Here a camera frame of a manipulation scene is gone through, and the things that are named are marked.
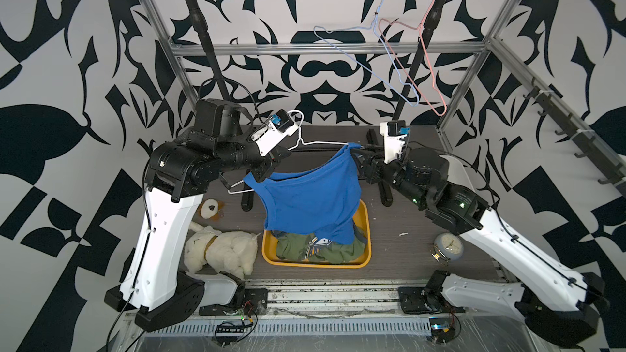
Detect white wire hanger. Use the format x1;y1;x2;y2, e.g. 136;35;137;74
223;109;346;195

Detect blue tank top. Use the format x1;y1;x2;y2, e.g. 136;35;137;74
244;143;362;244

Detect dark green printed tank top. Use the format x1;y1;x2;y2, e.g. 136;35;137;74
276;233;367;265

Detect blue wire hanger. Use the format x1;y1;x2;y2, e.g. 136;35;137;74
311;0;422;108

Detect pink wire hanger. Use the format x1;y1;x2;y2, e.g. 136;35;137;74
378;0;448;117

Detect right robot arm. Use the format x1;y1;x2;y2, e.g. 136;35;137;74
350;147;609;349

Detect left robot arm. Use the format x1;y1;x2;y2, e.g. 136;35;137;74
104;99;297;332

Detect brown white round toy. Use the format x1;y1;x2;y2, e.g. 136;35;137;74
199;198;225;221

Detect white plastic bin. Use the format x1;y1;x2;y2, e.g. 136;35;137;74
443;156;477;210

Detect white plush dog toy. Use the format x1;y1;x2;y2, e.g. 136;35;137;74
183;222;259;279

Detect yellow plastic tray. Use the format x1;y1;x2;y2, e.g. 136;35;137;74
262;202;372;269

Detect small round alarm clock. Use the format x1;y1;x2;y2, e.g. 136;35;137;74
432;232;465;264

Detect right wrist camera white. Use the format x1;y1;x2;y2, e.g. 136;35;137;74
379;120;410;164

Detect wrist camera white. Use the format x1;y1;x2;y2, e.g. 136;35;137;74
379;120;410;164
250;109;298;156

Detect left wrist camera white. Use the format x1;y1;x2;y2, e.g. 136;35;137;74
250;109;298;156

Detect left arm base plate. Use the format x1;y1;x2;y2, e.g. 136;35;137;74
199;288;269;316

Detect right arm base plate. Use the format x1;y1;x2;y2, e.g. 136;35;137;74
398;287;466;315

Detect left electronics board with wires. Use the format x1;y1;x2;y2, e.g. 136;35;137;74
213;313;259;347

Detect electronics board with wires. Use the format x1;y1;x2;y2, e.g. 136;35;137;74
213;313;259;347
428;315;461;345

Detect right electronics board with wires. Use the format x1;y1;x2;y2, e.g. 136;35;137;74
428;315;461;345

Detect black wall hook rail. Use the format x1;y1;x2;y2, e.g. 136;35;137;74
524;86;625;197

